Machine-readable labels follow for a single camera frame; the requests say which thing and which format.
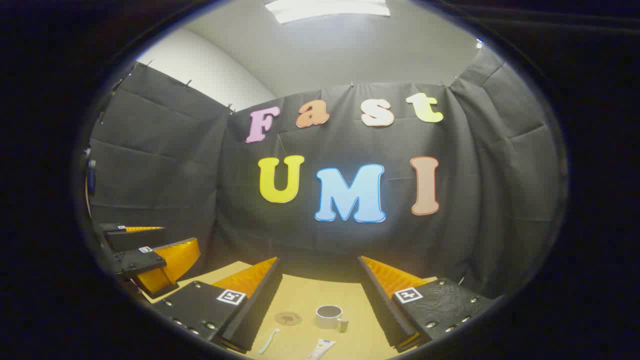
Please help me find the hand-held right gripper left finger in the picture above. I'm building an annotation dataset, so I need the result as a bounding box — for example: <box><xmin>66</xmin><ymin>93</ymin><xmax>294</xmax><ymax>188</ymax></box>
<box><xmin>150</xmin><ymin>256</ymin><xmax>283</xmax><ymax>355</ymax></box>

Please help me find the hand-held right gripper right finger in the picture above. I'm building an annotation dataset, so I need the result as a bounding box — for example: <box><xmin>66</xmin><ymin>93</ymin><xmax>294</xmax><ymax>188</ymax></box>
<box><xmin>357</xmin><ymin>255</ymin><xmax>496</xmax><ymax>353</ymax></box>

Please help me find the round cork coaster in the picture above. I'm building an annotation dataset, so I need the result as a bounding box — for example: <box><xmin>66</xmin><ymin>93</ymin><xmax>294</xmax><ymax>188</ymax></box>
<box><xmin>274</xmin><ymin>311</ymin><xmax>303</xmax><ymax>327</ymax></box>

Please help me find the white toothbrush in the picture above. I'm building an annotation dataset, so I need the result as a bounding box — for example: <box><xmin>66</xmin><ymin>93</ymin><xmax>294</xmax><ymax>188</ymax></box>
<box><xmin>257</xmin><ymin>327</ymin><xmax>281</xmax><ymax>355</ymax></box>

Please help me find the white cup with wooden handle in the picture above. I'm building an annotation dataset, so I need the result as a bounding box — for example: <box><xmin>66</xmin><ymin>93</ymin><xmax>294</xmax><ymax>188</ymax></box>
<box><xmin>315</xmin><ymin>304</ymin><xmax>350</xmax><ymax>333</ymax></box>

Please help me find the white toothpaste tube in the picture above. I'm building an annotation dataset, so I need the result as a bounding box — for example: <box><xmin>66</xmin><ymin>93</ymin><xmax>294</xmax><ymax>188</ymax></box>
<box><xmin>304</xmin><ymin>339</ymin><xmax>337</xmax><ymax>360</ymax></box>

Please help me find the light wooden desktop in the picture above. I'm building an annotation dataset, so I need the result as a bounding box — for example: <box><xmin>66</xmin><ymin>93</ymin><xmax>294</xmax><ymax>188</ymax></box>
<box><xmin>142</xmin><ymin>260</ymin><xmax>441</xmax><ymax>360</ymax></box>

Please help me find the black backdrop cloth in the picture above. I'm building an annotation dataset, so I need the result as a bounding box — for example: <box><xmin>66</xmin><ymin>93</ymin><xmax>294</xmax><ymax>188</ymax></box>
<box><xmin>85</xmin><ymin>45</ymin><xmax>563</xmax><ymax>301</ymax></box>

